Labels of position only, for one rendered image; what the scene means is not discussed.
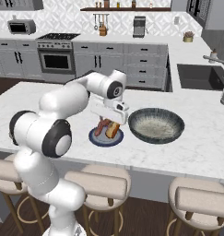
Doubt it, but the grey wall cupboard with glass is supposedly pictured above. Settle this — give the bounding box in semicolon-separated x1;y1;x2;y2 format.
185;0;224;31

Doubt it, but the grey toaster oven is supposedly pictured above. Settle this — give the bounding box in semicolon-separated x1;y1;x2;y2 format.
6;18;37;35

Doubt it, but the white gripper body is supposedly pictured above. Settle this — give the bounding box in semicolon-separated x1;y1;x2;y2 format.
89;97;129;126

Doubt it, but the dark sink basin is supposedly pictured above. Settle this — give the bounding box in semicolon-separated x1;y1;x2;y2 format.
176;63;224;92

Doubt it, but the steel stove with oven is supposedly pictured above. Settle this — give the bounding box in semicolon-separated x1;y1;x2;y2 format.
36;32;81;76

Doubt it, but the grey base cupboard run with drawers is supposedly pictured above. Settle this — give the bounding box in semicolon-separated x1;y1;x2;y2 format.
72;41;171;90

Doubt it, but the red-brown sausage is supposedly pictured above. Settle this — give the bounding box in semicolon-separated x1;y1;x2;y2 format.
94;118;112;137

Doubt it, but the beige stool with wooden legs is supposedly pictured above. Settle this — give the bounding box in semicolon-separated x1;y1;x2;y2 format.
166;176;224;236
0;153;51;235
64;164;133;236

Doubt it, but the rail with hanging utensils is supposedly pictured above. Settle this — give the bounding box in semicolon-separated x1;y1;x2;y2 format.
92;12;111;31

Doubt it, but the tan hot dog bun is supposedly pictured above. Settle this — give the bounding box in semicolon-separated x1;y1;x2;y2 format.
105;121;122;139

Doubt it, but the wooden knife block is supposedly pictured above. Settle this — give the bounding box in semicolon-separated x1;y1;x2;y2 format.
98;25;108;37

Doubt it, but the grey coffee machine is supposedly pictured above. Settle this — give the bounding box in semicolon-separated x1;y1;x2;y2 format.
133;16;147;40

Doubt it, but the steel soap dispenser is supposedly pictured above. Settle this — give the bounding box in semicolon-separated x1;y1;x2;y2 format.
207;48;219;65

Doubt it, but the blue round plate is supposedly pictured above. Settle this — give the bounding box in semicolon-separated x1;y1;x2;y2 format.
88;125;125;148

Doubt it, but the dark blue-grey bowl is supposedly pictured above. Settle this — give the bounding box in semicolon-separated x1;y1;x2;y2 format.
127;107;186;145

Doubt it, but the potted plant in yellow pot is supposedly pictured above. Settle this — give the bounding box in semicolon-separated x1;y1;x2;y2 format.
183;30;195;43

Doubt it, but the dark wooden wall shelf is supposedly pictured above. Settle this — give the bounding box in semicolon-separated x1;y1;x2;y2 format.
79;6;172;13

